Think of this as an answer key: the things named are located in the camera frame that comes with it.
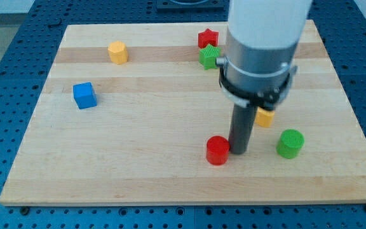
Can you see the red cylinder block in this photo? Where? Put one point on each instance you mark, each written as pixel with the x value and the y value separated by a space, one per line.
pixel 217 150

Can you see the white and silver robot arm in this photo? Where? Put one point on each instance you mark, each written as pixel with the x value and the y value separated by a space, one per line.
pixel 256 68

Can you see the blue cube block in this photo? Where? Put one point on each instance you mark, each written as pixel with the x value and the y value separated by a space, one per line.
pixel 84 95

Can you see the yellow hexagon block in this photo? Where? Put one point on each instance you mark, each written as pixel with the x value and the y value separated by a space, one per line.
pixel 118 53

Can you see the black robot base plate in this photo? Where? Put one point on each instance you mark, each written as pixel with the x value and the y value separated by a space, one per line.
pixel 198 6

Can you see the light wooden board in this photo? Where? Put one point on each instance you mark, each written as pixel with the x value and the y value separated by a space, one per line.
pixel 145 141

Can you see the red star block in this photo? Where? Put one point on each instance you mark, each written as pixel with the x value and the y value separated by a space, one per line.
pixel 208 37

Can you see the yellow block behind rod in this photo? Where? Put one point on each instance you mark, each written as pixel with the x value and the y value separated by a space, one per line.
pixel 264 118

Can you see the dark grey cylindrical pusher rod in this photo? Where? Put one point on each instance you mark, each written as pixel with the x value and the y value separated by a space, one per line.
pixel 242 122

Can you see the green star block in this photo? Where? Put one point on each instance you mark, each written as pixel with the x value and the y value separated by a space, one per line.
pixel 208 55

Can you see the green cylinder block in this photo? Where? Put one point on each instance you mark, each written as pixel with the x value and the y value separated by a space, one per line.
pixel 290 143

